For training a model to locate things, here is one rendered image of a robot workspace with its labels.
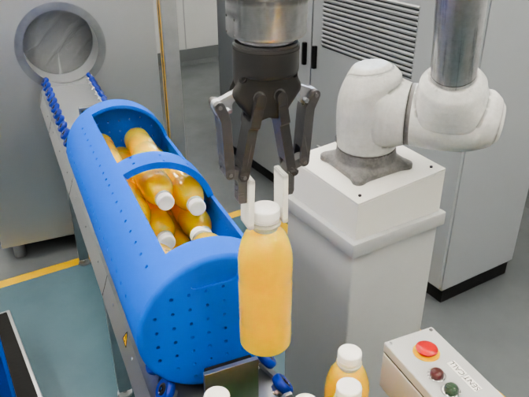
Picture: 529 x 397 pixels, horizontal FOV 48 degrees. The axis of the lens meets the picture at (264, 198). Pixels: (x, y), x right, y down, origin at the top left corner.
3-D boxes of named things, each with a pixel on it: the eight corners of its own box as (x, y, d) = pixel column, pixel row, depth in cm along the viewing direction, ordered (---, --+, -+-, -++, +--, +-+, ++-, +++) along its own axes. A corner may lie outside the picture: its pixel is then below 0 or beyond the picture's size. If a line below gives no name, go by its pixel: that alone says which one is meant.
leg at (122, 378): (131, 386, 239) (112, 254, 210) (134, 396, 235) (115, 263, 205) (116, 391, 237) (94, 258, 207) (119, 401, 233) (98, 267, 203)
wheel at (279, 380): (275, 367, 112) (267, 374, 112) (285, 384, 108) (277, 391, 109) (288, 376, 115) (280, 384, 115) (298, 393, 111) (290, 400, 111)
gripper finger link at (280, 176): (273, 165, 76) (279, 164, 77) (273, 213, 80) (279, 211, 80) (282, 175, 74) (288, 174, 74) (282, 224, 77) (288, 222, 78)
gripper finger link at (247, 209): (255, 180, 73) (249, 181, 72) (254, 229, 76) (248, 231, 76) (246, 170, 75) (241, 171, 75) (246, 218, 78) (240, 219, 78)
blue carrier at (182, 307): (167, 179, 189) (158, 91, 176) (287, 360, 119) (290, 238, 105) (74, 197, 179) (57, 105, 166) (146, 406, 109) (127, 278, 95)
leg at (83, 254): (89, 258, 318) (71, 150, 289) (90, 265, 314) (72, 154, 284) (78, 261, 316) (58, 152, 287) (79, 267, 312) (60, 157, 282)
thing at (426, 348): (428, 342, 102) (429, 336, 101) (442, 356, 99) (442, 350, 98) (410, 348, 100) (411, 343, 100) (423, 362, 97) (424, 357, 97)
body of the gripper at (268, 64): (286, 27, 71) (285, 102, 75) (218, 33, 68) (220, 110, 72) (316, 42, 65) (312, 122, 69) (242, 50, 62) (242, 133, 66)
